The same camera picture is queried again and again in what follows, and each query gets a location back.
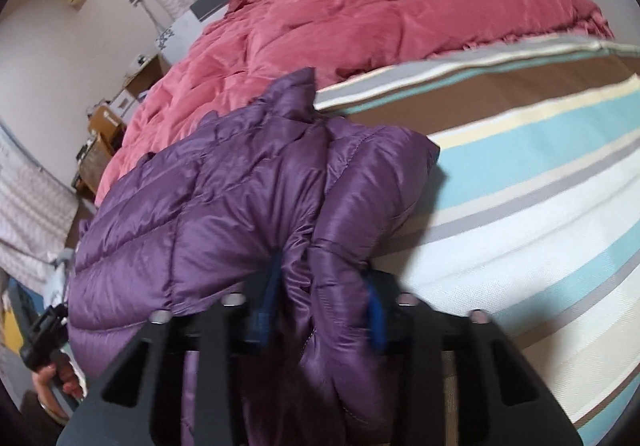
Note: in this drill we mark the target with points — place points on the yellow blue grey furniture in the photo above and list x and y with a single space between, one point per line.
10 321

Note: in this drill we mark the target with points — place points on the patterned side curtain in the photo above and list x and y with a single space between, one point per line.
30 206

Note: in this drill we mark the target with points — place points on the striped bed sheet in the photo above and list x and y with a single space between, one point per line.
525 176

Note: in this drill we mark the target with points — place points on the purple down jacket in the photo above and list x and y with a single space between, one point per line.
225 206

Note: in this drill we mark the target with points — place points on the red quilt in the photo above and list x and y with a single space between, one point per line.
350 16

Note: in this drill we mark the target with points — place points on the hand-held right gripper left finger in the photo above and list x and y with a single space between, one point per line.
267 296

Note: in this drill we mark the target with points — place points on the person's left hand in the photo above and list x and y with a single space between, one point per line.
55 396

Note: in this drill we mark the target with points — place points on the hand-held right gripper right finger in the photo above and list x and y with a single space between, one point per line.
375 316

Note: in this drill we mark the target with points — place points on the wooden desk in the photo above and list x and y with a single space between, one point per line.
145 76

